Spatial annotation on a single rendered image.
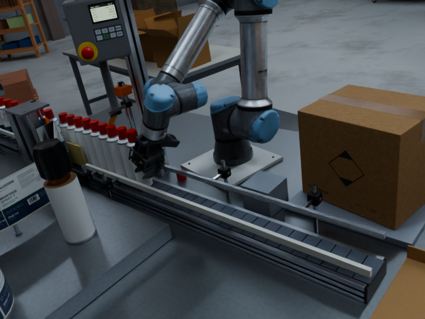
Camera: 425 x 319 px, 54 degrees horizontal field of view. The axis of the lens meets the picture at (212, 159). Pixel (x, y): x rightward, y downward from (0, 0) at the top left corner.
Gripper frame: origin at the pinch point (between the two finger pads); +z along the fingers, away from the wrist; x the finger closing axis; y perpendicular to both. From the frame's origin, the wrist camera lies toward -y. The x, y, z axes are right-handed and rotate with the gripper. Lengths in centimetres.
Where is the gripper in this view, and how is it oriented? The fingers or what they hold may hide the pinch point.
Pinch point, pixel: (150, 173)
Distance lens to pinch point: 137.1
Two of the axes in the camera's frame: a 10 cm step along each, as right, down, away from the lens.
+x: 7.3, 6.0, -3.3
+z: -2.4, 6.7, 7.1
